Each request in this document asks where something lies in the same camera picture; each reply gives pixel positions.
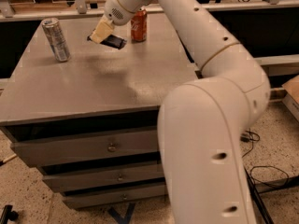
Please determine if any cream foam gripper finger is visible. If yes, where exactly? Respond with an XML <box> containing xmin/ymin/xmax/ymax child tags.
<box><xmin>89</xmin><ymin>20</ymin><xmax>114</xmax><ymax>44</ymax></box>

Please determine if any dark blue rxbar wrapper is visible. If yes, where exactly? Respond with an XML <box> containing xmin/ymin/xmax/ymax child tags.
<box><xmin>100</xmin><ymin>35</ymin><xmax>127</xmax><ymax>49</ymax></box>

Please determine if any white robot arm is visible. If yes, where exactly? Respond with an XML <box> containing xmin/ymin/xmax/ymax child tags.
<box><xmin>90</xmin><ymin>0</ymin><xmax>270</xmax><ymax>224</ymax></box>

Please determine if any red coca-cola can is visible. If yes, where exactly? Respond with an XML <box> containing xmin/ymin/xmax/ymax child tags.
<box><xmin>131</xmin><ymin>7</ymin><xmax>147</xmax><ymax>42</ymax></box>

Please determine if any silver redbull can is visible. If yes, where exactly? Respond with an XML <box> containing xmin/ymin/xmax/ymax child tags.
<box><xmin>41</xmin><ymin>18</ymin><xmax>70</xmax><ymax>62</ymax></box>

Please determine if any grey metal railing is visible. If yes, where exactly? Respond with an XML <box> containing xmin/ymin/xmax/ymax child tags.
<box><xmin>0</xmin><ymin>0</ymin><xmax>299</xmax><ymax>24</ymax></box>

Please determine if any grey drawer cabinet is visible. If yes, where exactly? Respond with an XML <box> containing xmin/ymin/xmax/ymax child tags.
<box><xmin>0</xmin><ymin>13</ymin><xmax>195</xmax><ymax>197</ymax></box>

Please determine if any top grey drawer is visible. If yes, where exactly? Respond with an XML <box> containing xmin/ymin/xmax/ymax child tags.
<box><xmin>11</xmin><ymin>127</ymin><xmax>158</xmax><ymax>167</ymax></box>

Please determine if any grey drawer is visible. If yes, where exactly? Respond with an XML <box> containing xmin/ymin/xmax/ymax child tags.
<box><xmin>43</xmin><ymin>161</ymin><xmax>164</xmax><ymax>193</ymax></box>
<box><xmin>63</xmin><ymin>182</ymin><xmax>167</xmax><ymax>209</ymax></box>
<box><xmin>11</xmin><ymin>127</ymin><xmax>158</xmax><ymax>167</ymax></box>

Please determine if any middle grey drawer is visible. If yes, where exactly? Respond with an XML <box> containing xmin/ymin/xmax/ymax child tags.
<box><xmin>43</xmin><ymin>161</ymin><xmax>164</xmax><ymax>193</ymax></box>

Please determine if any bottom grey drawer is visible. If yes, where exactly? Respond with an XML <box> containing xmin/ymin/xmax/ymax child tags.
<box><xmin>63</xmin><ymin>182</ymin><xmax>167</xmax><ymax>209</ymax></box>

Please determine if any blue tape on floor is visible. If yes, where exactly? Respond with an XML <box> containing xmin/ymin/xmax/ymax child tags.
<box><xmin>107</xmin><ymin>203</ymin><xmax>136</xmax><ymax>224</ymax></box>

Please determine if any black caster bottom left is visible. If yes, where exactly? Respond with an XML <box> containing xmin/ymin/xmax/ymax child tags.
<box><xmin>0</xmin><ymin>204</ymin><xmax>19</xmax><ymax>224</ymax></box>

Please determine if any black metal stand leg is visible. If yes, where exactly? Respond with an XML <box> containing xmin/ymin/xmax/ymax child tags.
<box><xmin>247</xmin><ymin>174</ymin><xmax>299</xmax><ymax>224</ymax></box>

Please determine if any black cable on floor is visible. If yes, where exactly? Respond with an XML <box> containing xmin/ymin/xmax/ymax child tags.
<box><xmin>241</xmin><ymin>128</ymin><xmax>291</xmax><ymax>189</ymax></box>

